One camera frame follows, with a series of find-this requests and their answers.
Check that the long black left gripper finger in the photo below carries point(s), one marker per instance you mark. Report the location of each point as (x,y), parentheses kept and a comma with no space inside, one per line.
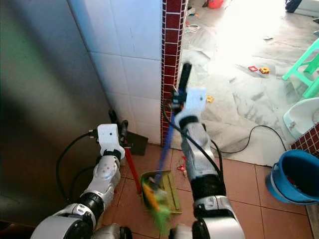
(113,118)

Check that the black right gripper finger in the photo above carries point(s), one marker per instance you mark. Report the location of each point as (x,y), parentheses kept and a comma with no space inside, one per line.
(186,77)

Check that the short-looking black left gripper finger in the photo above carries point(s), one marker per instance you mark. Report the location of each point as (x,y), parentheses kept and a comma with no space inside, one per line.
(124,128)

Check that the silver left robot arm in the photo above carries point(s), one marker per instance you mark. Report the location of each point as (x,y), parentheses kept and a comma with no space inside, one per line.
(104,174)

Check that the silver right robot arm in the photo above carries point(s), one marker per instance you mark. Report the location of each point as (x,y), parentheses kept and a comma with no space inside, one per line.
(199,154)

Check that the red and tan floor litter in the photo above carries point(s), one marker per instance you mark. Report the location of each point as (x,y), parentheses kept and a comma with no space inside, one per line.
(181,169)

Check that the small yellow toy piece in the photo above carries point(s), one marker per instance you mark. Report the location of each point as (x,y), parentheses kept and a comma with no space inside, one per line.
(210,99)

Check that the red square toy tile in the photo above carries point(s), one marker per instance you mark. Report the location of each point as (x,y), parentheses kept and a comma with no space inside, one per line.
(253,68)

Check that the red plastic bowl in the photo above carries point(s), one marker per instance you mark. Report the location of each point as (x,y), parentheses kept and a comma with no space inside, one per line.
(215,4)

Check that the yellow square toy tile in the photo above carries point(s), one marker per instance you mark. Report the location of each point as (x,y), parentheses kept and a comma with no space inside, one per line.
(264,70)

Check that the silver left robot leg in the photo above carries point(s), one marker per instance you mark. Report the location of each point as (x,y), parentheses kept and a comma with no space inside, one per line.
(107,233)

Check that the silver robot leg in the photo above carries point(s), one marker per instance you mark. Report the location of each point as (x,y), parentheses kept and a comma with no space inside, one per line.
(181,233)
(107,233)

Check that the silver right robot leg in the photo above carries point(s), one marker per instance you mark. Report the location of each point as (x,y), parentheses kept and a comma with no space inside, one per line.
(181,233)

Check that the green plastic stool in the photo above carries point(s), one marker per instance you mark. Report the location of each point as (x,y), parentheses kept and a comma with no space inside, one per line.
(306,57)

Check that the white plastic basin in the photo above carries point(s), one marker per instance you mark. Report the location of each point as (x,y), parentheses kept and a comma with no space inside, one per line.
(301,117)

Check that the blue plastic bucket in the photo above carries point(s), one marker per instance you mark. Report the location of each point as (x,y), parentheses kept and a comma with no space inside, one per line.
(291,177)

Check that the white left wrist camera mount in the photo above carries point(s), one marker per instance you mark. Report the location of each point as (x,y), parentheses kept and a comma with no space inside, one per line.
(109,139)

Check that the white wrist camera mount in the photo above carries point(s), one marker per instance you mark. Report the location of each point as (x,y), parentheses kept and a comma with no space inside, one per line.
(109,139)
(197,99)

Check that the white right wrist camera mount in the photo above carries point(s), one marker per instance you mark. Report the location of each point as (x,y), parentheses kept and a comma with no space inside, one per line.
(197,99)

